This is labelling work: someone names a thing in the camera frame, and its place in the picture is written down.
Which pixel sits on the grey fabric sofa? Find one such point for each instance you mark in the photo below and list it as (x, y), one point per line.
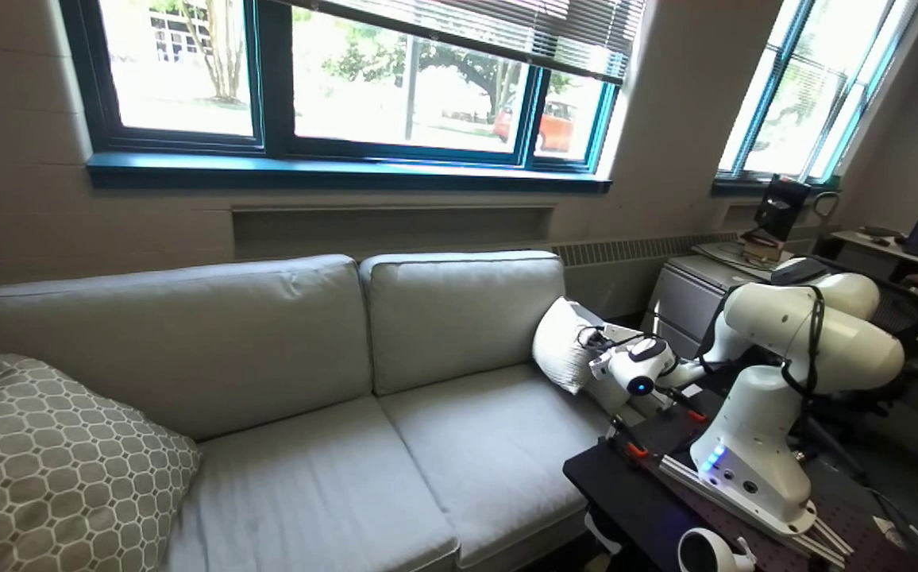
(318, 497)

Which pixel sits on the black robot table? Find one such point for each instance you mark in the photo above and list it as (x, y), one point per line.
(636, 497)

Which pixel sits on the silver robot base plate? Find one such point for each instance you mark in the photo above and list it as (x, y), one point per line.
(811, 534)

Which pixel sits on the blue framed wide window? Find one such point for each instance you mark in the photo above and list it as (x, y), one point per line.
(268, 75)

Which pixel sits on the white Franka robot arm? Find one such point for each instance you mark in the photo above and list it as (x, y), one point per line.
(794, 339)

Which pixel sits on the cream striped pillow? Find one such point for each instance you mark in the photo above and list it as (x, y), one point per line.
(561, 345)

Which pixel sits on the lattice patterned pillow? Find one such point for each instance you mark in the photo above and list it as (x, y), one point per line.
(45, 477)

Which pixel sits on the red car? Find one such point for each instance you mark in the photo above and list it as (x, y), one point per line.
(555, 126)

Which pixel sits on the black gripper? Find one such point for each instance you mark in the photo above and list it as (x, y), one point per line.
(597, 345)

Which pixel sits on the grey window blinds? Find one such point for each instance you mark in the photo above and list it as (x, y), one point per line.
(542, 32)

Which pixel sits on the grey metal cabinet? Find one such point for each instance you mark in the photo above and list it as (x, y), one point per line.
(690, 298)

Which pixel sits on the blue framed narrow window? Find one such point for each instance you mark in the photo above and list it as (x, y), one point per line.
(818, 85)

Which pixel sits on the black orange clamp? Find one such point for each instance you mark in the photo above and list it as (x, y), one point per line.
(690, 407)
(635, 443)

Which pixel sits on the black electronics box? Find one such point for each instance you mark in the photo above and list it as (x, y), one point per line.
(779, 209)

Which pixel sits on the white VR controller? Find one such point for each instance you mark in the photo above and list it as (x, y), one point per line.
(744, 558)

